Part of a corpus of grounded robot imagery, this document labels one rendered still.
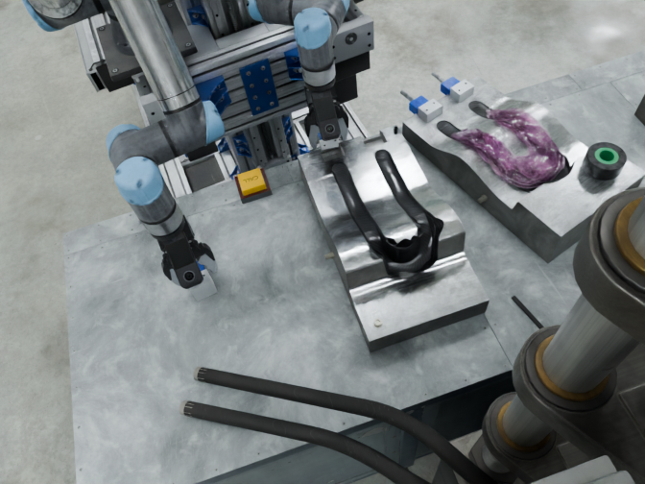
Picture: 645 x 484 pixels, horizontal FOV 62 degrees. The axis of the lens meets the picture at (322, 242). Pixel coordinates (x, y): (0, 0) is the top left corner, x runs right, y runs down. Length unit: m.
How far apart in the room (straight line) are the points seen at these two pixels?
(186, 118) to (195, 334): 0.47
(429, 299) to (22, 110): 2.68
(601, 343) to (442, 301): 0.65
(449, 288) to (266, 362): 0.41
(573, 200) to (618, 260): 0.85
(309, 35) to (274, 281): 0.54
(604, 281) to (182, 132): 0.81
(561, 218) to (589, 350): 0.71
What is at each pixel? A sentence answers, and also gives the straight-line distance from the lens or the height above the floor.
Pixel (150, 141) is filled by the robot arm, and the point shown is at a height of 1.17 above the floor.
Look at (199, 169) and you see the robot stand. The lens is 2.33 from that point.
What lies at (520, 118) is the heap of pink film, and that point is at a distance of 1.38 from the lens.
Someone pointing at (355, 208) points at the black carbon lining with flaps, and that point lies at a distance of 1.23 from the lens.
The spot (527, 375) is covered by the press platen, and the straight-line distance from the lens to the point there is 0.64.
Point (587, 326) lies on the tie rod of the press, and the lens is 0.51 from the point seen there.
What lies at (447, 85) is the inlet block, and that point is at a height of 0.87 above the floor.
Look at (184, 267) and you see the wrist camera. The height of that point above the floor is 0.99.
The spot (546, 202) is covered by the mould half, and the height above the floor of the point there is 0.91.
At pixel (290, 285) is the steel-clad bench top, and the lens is 1.24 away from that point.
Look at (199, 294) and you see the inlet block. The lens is 1.25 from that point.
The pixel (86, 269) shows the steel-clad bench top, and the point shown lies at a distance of 1.44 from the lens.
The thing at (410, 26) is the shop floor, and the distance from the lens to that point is 3.19.
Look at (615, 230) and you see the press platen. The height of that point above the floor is 1.55.
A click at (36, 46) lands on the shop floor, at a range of 3.80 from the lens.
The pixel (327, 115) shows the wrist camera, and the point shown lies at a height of 1.00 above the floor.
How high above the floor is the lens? 1.87
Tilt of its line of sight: 57 degrees down
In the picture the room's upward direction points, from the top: 11 degrees counter-clockwise
